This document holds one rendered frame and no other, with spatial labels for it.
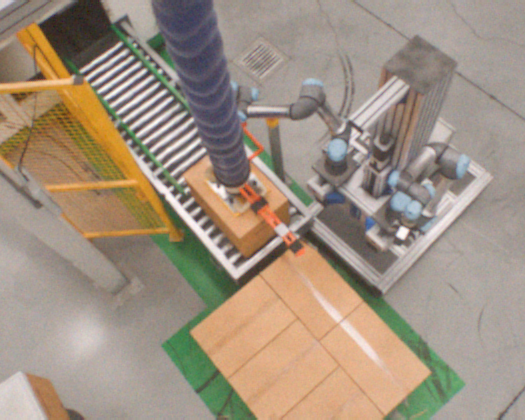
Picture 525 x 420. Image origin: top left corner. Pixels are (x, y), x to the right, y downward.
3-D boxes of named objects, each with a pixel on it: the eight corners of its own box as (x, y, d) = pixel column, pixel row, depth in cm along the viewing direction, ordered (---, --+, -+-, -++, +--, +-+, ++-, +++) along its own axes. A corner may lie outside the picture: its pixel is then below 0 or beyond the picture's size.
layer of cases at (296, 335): (200, 342, 417) (189, 331, 380) (304, 255, 435) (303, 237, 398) (311, 482, 376) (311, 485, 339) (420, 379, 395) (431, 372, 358)
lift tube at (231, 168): (207, 171, 354) (167, 66, 258) (235, 149, 358) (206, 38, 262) (230, 195, 347) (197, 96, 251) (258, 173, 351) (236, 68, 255)
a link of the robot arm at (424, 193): (418, 176, 272) (405, 193, 269) (438, 188, 269) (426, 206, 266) (415, 183, 279) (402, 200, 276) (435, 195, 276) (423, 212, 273)
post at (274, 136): (274, 182, 476) (264, 117, 384) (280, 177, 478) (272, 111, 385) (279, 187, 474) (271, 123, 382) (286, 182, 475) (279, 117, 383)
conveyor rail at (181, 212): (63, 82, 482) (54, 68, 464) (68, 79, 483) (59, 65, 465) (236, 284, 404) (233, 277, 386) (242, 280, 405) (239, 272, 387)
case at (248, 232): (193, 199, 415) (182, 174, 379) (236, 166, 423) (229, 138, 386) (246, 258, 395) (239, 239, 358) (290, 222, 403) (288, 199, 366)
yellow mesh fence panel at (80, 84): (78, 247, 468) (-90, 102, 275) (79, 235, 472) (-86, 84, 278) (184, 240, 463) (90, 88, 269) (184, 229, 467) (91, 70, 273)
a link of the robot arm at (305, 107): (316, 126, 316) (237, 125, 337) (320, 109, 320) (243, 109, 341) (309, 114, 306) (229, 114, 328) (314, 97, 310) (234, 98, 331)
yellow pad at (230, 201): (203, 182, 375) (202, 178, 371) (215, 173, 377) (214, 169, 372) (235, 218, 364) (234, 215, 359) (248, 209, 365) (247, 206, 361)
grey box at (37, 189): (38, 192, 322) (12, 168, 295) (46, 187, 323) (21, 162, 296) (57, 217, 316) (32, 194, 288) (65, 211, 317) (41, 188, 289)
